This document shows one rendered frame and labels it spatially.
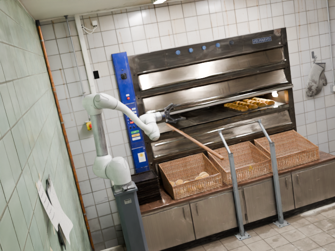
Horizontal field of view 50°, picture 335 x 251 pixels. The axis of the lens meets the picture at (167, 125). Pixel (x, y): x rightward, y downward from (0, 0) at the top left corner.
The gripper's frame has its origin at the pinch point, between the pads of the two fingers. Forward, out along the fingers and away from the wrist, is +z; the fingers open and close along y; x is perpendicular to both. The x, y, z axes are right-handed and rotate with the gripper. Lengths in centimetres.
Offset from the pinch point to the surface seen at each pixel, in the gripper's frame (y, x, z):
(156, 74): -36, -57, -4
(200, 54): -49, -57, 50
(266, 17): -77, -55, 138
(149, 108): -1, -54, -20
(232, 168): 70, 5, 43
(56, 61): -69, -55, -106
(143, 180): 66, -20, -47
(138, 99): -13, -55, -29
